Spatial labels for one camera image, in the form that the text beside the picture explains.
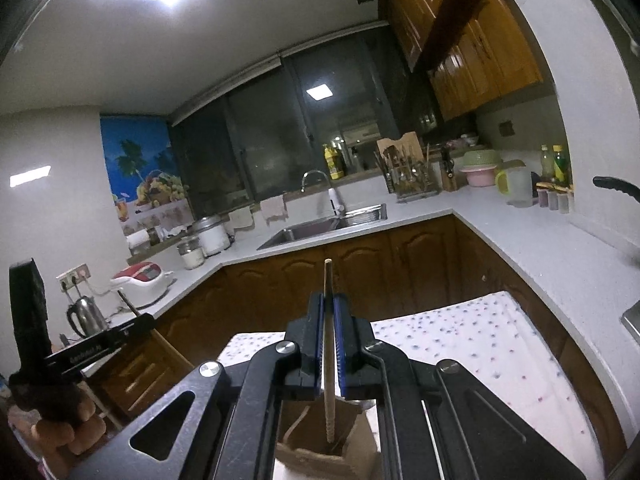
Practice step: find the steel lidded pot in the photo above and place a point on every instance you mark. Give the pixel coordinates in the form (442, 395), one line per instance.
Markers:
(212, 235)

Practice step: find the gas stove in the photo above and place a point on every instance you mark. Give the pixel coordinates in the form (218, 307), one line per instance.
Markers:
(631, 321)

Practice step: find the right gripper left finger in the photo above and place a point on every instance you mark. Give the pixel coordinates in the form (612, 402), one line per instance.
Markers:
(218, 422)

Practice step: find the hanging dish cloth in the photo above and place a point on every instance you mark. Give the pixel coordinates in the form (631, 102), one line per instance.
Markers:
(273, 209)
(242, 219)

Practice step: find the dark kitchen window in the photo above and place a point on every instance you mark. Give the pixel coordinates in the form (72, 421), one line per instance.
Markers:
(257, 140)

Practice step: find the wall power socket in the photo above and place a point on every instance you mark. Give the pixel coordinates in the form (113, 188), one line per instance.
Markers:
(73, 277)

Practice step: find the stainless electric kettle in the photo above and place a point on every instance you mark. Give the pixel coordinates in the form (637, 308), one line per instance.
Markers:
(85, 318)

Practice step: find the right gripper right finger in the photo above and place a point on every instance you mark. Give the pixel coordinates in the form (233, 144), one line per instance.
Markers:
(438, 421)

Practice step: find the tropical fruit wall poster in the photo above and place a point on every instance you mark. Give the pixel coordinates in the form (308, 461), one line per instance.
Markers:
(146, 184)

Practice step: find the left human hand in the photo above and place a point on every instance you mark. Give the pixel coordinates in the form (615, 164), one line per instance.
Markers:
(57, 447)

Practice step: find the oil bottles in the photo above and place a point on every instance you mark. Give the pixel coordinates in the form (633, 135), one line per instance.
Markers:
(555, 166)

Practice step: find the lower wooden base cabinets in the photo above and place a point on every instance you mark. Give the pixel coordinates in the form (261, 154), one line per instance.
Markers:
(420, 267)

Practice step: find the white ceramic jar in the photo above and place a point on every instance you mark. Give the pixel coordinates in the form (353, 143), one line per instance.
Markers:
(191, 253)

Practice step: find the stacked green pink bowls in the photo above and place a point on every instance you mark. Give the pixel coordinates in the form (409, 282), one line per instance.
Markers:
(480, 167)

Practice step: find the spice jar set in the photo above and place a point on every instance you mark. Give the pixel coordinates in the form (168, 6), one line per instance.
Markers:
(555, 197)

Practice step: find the upper wooden wall cabinets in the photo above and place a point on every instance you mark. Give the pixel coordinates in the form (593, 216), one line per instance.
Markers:
(472, 51)

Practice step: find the yellow detergent bottle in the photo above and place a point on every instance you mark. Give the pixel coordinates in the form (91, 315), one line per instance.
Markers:
(333, 161)

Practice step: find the white red rice cooker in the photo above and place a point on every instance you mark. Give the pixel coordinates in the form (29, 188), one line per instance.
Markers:
(142, 283)

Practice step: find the white yellow plastic jug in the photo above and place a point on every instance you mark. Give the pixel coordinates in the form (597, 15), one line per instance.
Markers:
(516, 186)

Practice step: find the black wok with handle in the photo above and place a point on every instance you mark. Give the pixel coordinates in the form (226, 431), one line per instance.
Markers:
(618, 185)

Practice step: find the countertop cutlery rack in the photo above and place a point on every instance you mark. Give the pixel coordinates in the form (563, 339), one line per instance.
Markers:
(406, 168)

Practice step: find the white floral tablecloth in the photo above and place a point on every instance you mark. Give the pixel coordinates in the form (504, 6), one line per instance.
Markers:
(493, 338)

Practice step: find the black knife block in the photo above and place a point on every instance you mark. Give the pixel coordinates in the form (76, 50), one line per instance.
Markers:
(446, 165)

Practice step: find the stainless kitchen sink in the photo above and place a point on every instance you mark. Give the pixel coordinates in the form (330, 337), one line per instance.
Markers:
(302, 231)

